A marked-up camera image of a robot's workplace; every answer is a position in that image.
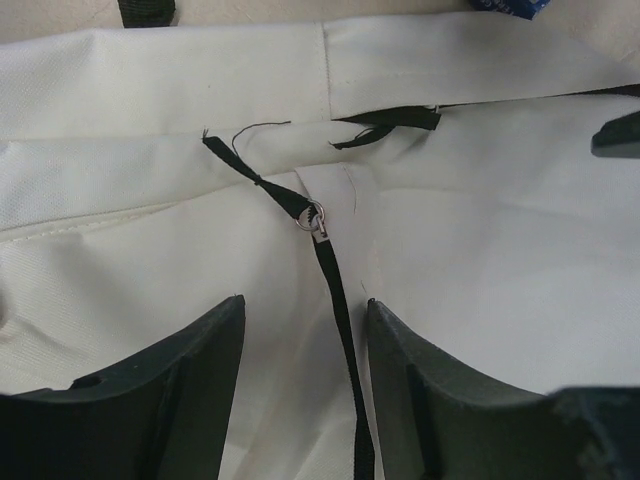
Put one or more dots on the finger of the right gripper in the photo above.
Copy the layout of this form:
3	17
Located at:
618	138

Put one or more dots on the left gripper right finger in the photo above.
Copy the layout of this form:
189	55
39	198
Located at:
438	418

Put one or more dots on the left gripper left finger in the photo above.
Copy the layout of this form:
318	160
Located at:
162	413

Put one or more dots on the blue dinosaur pencil case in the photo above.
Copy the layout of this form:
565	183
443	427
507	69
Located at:
525	9

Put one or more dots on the beige canvas backpack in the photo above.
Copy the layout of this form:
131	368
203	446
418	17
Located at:
439	164

